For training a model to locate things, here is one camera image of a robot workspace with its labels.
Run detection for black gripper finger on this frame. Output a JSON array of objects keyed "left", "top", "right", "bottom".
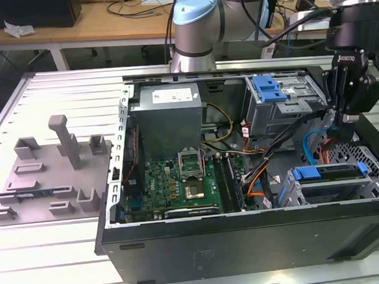
[
  {"left": 339, "top": 65, "right": 376, "bottom": 124},
  {"left": 321, "top": 67, "right": 347, "bottom": 125}
]

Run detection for orange power wire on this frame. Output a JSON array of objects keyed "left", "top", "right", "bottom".
[{"left": 316, "top": 117, "right": 356, "bottom": 163}]

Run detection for blue data wire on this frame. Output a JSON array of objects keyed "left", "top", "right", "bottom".
[{"left": 302, "top": 126, "right": 337, "bottom": 167}]

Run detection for hard disk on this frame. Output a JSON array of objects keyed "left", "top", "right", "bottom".
[{"left": 272, "top": 161, "right": 373, "bottom": 208}]

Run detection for grey metal disk bay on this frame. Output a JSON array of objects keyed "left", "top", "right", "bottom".
[{"left": 272, "top": 160, "right": 379, "bottom": 208}]

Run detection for blue plastic drive latch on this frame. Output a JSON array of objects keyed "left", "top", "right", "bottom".
[{"left": 251, "top": 73, "right": 287, "bottom": 105}]

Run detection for grey optical drive cage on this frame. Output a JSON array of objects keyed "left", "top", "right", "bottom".
[{"left": 239, "top": 70, "right": 334, "bottom": 139}]

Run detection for installed RAM stick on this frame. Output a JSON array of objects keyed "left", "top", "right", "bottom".
[{"left": 224, "top": 152, "right": 249, "bottom": 211}]

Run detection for black RAM slot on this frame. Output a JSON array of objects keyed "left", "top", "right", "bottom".
[{"left": 214, "top": 153, "right": 238, "bottom": 213}]

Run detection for thin metal locking lever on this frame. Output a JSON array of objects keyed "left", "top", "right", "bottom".
[{"left": 200, "top": 147, "right": 210, "bottom": 180}]

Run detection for metal socket cover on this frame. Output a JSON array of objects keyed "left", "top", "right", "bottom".
[{"left": 177, "top": 146, "right": 208, "bottom": 182}]

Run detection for grey power supply unit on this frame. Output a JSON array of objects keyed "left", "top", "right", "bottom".
[{"left": 127, "top": 82, "right": 207, "bottom": 155}]

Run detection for CPU socket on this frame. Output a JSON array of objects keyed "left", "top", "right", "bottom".
[{"left": 182, "top": 176, "right": 207, "bottom": 202}]

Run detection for black PC case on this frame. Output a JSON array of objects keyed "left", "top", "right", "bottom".
[{"left": 82, "top": 57, "right": 379, "bottom": 284}]

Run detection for black graphics card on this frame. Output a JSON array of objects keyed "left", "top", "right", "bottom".
[{"left": 163, "top": 206, "right": 221, "bottom": 220}]

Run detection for green motherboard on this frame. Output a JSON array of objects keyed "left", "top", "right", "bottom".
[{"left": 121, "top": 152, "right": 257, "bottom": 222}]

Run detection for black case fan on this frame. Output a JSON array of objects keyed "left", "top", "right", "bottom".
[{"left": 120, "top": 124, "right": 149, "bottom": 199}]

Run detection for wooden desk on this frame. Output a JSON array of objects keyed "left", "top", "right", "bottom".
[{"left": 0, "top": 0, "right": 340, "bottom": 77}]

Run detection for grey parts rack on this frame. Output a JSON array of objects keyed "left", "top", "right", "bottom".
[{"left": 0, "top": 110, "right": 119, "bottom": 230}]

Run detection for large black box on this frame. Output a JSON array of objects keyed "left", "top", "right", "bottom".
[{"left": 0, "top": 0, "right": 84, "bottom": 32}]

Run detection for crumpled white plastic bag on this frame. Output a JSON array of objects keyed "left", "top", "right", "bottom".
[{"left": 3, "top": 18, "right": 36, "bottom": 40}]

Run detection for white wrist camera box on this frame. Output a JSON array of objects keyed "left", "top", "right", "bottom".
[{"left": 289, "top": 9, "right": 334, "bottom": 32}]

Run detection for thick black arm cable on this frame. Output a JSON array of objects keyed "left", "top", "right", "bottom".
[{"left": 239, "top": 0, "right": 336, "bottom": 53}]

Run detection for black cable bundle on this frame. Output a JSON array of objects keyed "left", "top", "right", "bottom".
[{"left": 238, "top": 111, "right": 332, "bottom": 186}]

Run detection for yellow power wires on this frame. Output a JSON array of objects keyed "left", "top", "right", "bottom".
[{"left": 199, "top": 101, "right": 236, "bottom": 145}]

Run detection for orange wire loop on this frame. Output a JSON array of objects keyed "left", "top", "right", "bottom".
[{"left": 245, "top": 175, "right": 267, "bottom": 199}]

